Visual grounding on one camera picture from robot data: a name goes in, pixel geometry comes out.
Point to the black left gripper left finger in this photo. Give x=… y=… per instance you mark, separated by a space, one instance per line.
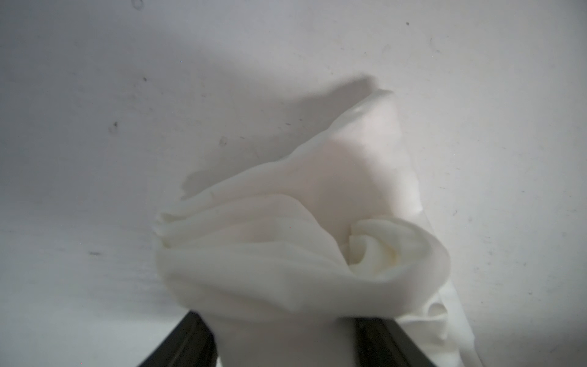
x=190 y=344

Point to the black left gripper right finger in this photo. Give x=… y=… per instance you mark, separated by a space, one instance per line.
x=385 y=344

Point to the white shorts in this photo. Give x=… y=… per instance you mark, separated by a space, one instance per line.
x=282 y=260

